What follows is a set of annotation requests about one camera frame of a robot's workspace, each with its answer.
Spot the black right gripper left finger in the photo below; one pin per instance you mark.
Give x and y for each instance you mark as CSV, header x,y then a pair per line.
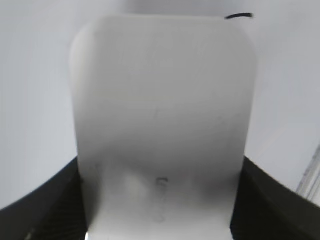
x,y
54,211

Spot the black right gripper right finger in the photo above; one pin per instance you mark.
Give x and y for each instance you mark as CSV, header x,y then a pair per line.
x,y
266,210

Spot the white whiteboard eraser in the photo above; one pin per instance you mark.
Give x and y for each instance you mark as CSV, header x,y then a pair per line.
x,y
161,107

